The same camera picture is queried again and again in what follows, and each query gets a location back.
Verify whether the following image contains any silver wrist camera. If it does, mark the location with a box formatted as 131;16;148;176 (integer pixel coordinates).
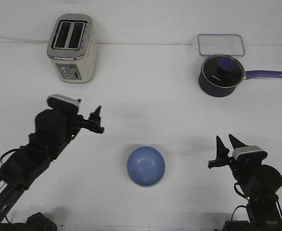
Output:
232;145;268;161
47;94;81;108

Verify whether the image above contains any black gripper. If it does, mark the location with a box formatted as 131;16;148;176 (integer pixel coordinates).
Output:
35;106;104;144
208;134;282;195

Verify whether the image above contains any white toaster power cord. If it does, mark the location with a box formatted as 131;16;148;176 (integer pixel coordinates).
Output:
0;35;51;44

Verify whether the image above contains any glass pot lid blue knob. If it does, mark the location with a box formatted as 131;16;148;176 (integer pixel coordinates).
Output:
201;54;245;88

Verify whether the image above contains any blue bowl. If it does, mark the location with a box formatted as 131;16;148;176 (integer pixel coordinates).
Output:
126;146;166;187

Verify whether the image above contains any clear blue-rimmed container lid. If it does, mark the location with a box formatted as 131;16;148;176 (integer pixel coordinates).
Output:
197;34;245;57

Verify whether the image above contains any dark blue saucepan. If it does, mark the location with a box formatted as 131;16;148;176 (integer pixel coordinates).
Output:
198;54;282;98

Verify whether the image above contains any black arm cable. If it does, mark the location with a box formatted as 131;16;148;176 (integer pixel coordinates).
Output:
231;182;282;229
0;148;18;166

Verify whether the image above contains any silver cream toaster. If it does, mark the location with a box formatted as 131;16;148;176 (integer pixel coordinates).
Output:
47;13;98;83

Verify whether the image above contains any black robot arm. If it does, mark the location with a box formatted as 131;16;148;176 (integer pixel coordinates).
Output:
208;134;282;231
0;106;104;223

